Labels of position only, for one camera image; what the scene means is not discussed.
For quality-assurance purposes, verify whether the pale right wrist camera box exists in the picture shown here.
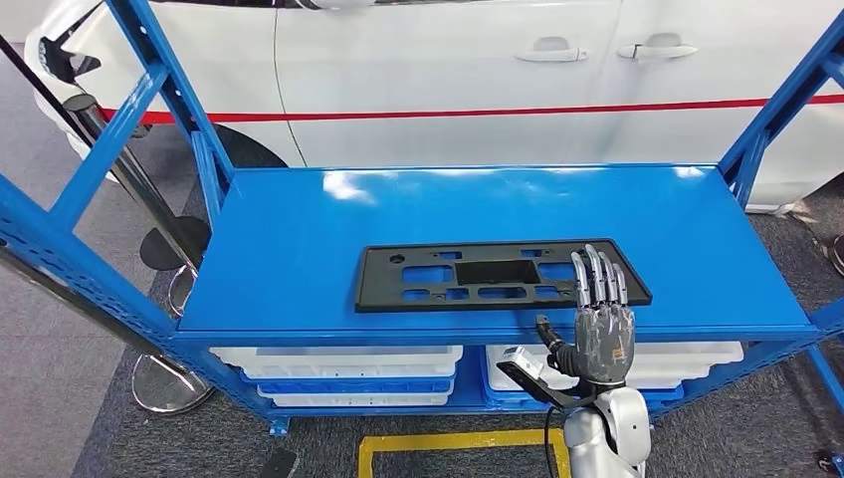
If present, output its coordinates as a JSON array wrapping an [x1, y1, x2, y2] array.
[[496, 346, 545, 382]]

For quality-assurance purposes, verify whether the blue metal shelf rack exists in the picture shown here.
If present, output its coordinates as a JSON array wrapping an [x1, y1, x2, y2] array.
[[0, 0, 844, 438]]

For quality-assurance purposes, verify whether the thin black pole stand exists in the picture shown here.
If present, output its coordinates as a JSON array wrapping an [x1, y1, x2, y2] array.
[[0, 36, 212, 272]]

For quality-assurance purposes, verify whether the black camera cable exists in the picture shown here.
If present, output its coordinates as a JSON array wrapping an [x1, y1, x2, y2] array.
[[541, 405, 561, 478]]

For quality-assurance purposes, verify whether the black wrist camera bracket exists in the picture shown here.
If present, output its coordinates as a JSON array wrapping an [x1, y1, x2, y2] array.
[[496, 362, 598, 410]]

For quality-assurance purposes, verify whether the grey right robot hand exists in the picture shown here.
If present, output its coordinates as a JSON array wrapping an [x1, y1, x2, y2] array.
[[534, 244, 637, 387]]

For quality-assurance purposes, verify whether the white car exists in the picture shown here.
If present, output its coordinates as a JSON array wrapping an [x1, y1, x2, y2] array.
[[25, 0, 844, 209]]

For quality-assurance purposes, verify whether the black plastic plate bracket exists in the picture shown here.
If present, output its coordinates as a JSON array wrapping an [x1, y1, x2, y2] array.
[[354, 238, 654, 314]]

